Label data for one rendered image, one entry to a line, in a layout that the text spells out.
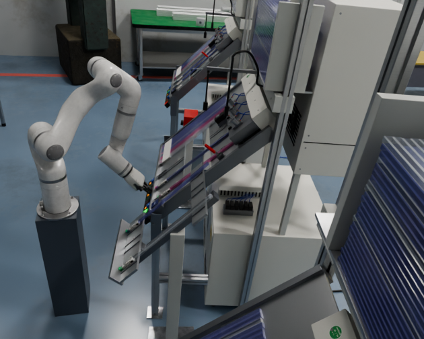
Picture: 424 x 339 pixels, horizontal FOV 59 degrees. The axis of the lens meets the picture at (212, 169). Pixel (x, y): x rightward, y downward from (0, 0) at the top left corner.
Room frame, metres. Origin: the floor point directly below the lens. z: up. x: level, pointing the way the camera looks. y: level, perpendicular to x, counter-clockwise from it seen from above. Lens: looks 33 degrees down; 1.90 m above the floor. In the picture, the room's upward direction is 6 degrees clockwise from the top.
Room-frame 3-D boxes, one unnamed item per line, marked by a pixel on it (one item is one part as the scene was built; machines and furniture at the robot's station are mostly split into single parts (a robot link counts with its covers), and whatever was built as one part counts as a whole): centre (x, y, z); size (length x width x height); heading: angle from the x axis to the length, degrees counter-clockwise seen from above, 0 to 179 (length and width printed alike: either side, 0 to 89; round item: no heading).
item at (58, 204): (1.39, 0.72, 0.79); 0.19 x 0.19 x 0.18
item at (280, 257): (1.80, -0.33, 0.31); 0.70 x 0.65 x 0.62; 5
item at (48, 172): (1.41, 0.74, 1.00); 0.19 x 0.12 x 0.24; 41
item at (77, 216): (1.39, 0.72, 0.35); 0.18 x 0.18 x 0.70; 16
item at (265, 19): (1.73, -0.22, 1.52); 0.51 x 0.13 x 0.27; 5
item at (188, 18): (5.72, 0.09, 0.46); 2.56 x 1.00 x 0.93; 106
